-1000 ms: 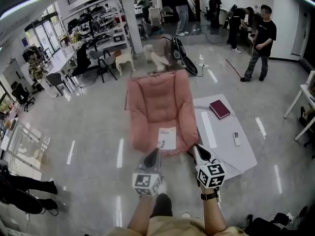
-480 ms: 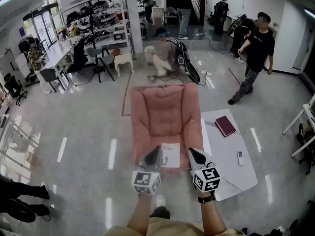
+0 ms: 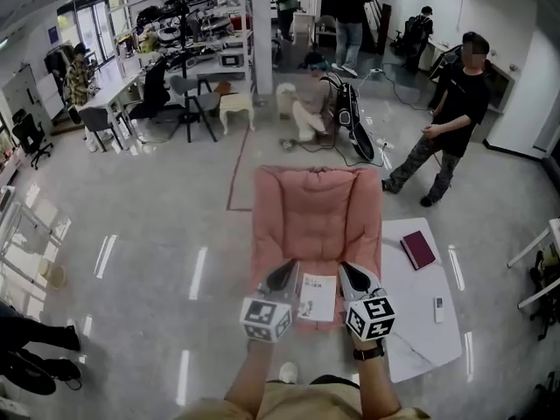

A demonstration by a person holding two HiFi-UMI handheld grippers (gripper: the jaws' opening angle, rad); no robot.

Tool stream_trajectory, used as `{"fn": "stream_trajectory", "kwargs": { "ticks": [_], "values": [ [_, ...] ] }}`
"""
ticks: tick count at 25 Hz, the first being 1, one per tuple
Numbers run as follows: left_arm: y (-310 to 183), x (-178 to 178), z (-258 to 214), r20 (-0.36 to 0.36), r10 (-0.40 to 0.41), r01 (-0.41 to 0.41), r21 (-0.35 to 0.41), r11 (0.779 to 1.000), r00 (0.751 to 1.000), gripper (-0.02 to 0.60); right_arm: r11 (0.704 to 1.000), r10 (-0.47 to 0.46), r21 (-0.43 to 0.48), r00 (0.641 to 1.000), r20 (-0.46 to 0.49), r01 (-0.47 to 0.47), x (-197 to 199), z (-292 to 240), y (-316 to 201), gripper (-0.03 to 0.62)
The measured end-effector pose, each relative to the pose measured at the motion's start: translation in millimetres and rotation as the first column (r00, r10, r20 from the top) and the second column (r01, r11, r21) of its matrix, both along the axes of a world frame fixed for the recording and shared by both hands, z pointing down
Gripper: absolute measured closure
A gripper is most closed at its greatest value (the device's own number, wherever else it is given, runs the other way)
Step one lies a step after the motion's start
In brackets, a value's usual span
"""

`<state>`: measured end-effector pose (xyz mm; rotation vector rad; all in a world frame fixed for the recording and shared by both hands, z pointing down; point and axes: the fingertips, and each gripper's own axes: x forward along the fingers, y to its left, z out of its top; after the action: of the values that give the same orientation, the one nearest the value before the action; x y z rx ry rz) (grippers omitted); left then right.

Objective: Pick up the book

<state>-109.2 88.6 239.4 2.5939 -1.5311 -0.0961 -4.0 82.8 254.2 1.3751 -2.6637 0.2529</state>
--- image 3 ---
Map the person's left forearm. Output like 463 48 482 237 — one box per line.
223 338 282 416

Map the white cabinet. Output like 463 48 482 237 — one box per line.
1 62 66 123

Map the white book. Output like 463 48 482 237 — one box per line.
297 273 339 324

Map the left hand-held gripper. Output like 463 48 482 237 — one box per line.
239 259 304 344

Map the small white carved stool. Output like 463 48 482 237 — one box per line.
218 92 256 137

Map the black backpack rig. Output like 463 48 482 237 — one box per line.
333 73 376 160

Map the white waste bin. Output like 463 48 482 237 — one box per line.
276 81 298 121

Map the long white desk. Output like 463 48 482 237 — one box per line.
80 71 146 151

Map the white chair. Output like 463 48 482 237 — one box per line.
291 10 317 48

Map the person's white shoe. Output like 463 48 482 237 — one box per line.
278 361 299 385

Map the grey chair with black legs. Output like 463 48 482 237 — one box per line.
77 105 116 153
167 73 221 144

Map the black office chair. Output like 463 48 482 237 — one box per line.
11 108 55 171
128 56 172 123

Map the round beige floor disc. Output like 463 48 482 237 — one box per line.
38 257 67 291

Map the black wristwatch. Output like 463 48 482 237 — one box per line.
353 345 387 362

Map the person's right forearm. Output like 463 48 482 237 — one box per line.
349 338 403 416

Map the dark red book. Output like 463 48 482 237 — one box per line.
399 229 438 272

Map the black wheeled chair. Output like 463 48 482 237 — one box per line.
528 241 560 341

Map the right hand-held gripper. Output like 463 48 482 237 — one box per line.
338 261 397 343

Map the person's beige clothing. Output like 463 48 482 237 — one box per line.
173 377 433 420

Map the white metal shelf rack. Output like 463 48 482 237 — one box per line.
115 0 256 96

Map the pink cushioned lounge chair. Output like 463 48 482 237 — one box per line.
248 164 385 333

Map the white marble low table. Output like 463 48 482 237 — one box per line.
380 216 464 385

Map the white table with thin legs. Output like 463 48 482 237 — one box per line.
506 217 560 311

